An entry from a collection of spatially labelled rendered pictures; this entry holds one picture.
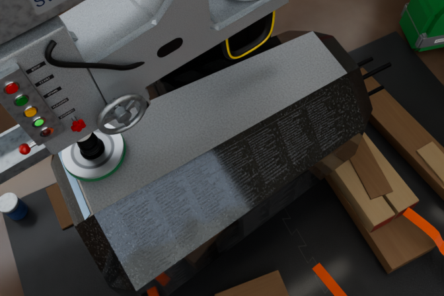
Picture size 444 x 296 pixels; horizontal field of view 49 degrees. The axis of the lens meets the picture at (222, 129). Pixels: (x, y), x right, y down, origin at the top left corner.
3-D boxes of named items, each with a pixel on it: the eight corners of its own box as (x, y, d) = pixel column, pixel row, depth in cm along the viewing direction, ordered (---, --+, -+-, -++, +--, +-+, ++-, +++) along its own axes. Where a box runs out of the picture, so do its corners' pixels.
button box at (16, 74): (61, 123, 131) (15, 59, 106) (65, 131, 130) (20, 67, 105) (34, 139, 129) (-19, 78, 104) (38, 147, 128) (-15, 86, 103)
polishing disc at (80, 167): (53, 172, 164) (51, 171, 163) (75, 119, 174) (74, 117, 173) (112, 184, 161) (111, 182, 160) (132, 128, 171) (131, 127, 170)
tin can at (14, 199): (8, 205, 250) (-4, 195, 239) (27, 199, 251) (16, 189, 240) (9, 222, 246) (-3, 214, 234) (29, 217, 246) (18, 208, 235)
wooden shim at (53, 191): (45, 189, 253) (45, 188, 252) (64, 180, 255) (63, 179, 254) (63, 230, 242) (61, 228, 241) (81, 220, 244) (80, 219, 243)
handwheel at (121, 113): (136, 94, 147) (124, 65, 134) (153, 117, 142) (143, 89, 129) (92, 121, 143) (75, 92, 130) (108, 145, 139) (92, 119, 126)
